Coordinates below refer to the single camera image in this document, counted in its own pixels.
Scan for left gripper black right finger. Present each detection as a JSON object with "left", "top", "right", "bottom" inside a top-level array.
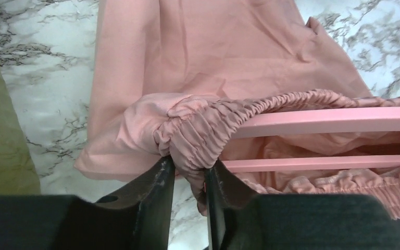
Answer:
[{"left": 205, "top": 160, "right": 259, "bottom": 250}]

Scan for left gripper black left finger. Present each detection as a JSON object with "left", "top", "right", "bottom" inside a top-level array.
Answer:
[{"left": 96, "top": 156, "right": 175, "bottom": 249}]

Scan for pink plastic hanger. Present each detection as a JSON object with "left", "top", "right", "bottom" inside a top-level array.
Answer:
[{"left": 224, "top": 107, "right": 400, "bottom": 173}]

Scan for pink shorts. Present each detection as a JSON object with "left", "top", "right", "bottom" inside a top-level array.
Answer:
[{"left": 74, "top": 1, "right": 400, "bottom": 214}]

